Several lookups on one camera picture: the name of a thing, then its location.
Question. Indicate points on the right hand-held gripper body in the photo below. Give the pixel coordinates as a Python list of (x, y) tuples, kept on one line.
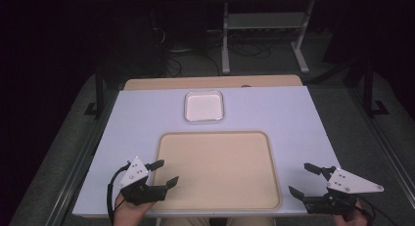
[(349, 183)]

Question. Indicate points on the person's left hand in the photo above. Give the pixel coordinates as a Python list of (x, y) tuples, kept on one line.
[(130, 214)]

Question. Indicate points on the white metal desk frame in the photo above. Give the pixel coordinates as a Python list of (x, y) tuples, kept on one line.
[(264, 22)]

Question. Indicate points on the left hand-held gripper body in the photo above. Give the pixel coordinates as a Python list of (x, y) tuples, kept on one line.
[(138, 191)]

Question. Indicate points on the beige plastic tray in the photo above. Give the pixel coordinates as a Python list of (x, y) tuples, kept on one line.
[(217, 170)]

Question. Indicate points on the metal floor rail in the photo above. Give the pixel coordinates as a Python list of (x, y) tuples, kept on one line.
[(75, 173), (385, 144)]

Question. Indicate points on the person's right hand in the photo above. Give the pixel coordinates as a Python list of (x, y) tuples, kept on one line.
[(354, 219)]

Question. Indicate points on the black metal stand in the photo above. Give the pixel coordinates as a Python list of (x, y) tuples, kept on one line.
[(369, 89)]

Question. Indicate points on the white square dish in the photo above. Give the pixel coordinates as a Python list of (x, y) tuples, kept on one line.
[(204, 106)]

